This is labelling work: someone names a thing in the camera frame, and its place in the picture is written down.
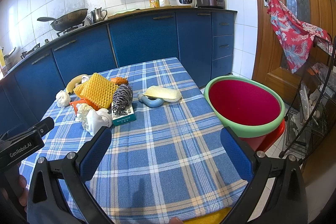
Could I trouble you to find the white tissue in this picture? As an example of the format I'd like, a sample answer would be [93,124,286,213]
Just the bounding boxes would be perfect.
[55,90,71,108]

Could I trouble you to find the white paper wad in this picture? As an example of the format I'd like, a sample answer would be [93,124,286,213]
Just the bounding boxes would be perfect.
[75,105,93,131]

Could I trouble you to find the orange foam net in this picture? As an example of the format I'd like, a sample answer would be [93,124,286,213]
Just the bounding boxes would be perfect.
[70,98,99,114]

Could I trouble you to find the yellow foam fruit net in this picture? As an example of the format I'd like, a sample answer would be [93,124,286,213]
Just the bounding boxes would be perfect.
[73,73,118,109]

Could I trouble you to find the teal white cardboard box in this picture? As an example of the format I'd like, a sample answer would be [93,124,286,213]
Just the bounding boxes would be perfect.
[112,105,136,126]

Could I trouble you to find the metal scouring pad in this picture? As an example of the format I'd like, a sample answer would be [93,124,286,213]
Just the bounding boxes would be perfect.
[112,84,133,115]

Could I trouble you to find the blue curved plastic piece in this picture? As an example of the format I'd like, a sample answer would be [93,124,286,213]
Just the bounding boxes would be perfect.
[138,93,165,108]

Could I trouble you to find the pale yellow sponge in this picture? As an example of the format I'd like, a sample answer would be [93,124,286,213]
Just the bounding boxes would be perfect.
[143,86,182,102]

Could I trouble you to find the blue kitchen cabinets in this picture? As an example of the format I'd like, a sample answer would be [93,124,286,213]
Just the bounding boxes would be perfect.
[1,9,237,134]

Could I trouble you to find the person's left hand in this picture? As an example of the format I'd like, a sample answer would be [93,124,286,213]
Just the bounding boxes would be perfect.
[0,174,30,212]

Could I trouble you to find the red plastic stool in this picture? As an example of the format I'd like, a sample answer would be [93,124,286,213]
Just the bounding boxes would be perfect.
[240,119,285,152]

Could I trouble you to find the yellow banana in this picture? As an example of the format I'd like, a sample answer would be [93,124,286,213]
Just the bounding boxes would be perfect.
[66,74,90,94]

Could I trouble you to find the red basin green rim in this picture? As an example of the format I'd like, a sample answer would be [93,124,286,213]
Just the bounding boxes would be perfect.
[204,75,285,138]

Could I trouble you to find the blue plaid tablecloth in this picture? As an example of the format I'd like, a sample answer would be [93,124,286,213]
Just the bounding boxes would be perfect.
[18,56,249,224]

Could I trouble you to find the black wok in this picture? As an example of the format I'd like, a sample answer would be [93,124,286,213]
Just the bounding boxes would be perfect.
[37,9,88,32]

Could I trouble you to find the steel teapot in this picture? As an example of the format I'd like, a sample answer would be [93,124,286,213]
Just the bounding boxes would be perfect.
[87,7,108,24]

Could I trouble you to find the red floral cloth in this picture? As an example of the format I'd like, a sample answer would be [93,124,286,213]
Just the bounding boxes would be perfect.
[267,0,333,74]

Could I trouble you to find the yellow tin can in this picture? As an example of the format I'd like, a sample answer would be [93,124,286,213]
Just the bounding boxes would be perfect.
[149,0,160,8]

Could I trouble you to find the white bowl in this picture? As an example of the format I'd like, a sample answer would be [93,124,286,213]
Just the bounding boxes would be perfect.
[159,0,171,7]

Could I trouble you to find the wooden door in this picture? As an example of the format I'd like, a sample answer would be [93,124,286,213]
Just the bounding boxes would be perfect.
[252,0,335,104]

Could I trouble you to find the black wire rack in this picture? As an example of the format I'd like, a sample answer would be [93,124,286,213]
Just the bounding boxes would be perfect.
[279,36,335,164]

